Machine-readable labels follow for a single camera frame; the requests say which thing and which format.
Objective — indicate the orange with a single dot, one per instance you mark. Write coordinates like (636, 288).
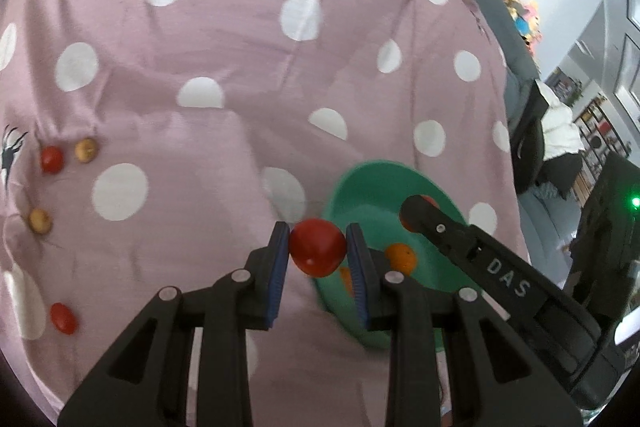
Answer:
(400, 258)

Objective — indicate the red tomato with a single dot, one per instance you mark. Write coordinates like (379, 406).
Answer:
(315, 249)
(51, 159)
(63, 318)

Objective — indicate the white door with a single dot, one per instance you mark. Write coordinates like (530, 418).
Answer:
(627, 67)

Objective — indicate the white cloth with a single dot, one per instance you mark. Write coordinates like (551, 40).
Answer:
(560, 127)

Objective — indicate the pink polka-dot blanket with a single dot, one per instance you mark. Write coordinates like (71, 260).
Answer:
(225, 57)

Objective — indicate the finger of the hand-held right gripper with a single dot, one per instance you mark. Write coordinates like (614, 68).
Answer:
(450, 242)

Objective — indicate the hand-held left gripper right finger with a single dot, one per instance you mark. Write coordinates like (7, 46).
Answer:
(357, 277)

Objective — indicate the shelf with small things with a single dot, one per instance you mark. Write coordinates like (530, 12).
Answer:
(597, 127)

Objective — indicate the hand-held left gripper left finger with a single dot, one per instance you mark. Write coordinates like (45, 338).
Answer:
(280, 277)

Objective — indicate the red fruit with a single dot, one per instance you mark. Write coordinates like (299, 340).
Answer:
(405, 222)

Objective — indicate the green plastic bowl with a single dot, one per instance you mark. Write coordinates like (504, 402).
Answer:
(370, 207)

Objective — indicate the dark cloth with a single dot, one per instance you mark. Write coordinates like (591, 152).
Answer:
(527, 122)

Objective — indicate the small brown kiwi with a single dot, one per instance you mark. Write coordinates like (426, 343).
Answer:
(40, 220)

